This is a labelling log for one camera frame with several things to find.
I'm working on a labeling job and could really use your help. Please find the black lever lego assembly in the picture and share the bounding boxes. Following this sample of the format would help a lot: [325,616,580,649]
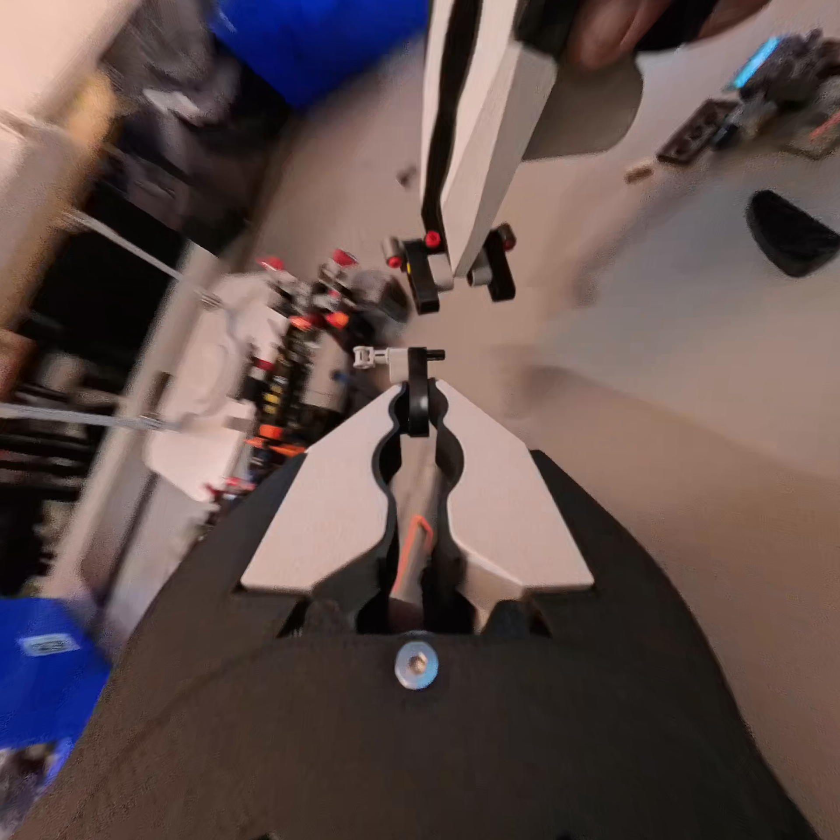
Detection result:
[353,346,447,439]

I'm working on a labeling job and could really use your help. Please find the plain blue plastic bin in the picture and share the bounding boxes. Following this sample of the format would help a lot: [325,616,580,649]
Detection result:
[213,0,431,111]

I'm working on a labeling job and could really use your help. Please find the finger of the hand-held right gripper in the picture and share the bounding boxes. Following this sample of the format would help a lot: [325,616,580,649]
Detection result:
[443,0,559,281]
[419,0,484,232]

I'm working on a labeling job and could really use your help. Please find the black lego assembly red pins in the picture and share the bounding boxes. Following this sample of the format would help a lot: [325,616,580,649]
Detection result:
[382,223,517,316]

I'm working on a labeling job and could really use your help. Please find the black lego plate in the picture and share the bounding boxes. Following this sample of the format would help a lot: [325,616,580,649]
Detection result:
[656,98,739,165]

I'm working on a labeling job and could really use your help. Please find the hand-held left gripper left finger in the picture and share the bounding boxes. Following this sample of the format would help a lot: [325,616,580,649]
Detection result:
[239,386,405,632]

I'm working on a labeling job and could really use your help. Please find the grey lego tile red stripe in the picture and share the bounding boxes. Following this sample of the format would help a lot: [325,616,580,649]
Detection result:
[781,108,840,161]

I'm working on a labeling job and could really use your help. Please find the black curved lego panel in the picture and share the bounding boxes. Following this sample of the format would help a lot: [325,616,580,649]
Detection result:
[745,190,840,278]

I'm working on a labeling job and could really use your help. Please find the large lego car model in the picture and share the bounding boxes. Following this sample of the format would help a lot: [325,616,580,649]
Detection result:
[209,248,413,503]

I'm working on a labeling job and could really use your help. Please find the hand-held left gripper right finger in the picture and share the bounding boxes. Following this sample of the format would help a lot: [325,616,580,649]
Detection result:
[422,379,595,632]

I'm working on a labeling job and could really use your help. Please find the person's right hand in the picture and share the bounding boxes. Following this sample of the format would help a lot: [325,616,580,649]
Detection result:
[566,0,658,72]

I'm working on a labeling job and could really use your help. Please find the grey lego block assembly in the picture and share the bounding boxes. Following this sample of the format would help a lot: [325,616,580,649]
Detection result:
[715,29,834,142]

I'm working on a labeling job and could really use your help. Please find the plastic-wrapped pointed lego panel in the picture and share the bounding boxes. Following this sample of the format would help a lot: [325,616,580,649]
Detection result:
[390,459,437,611]

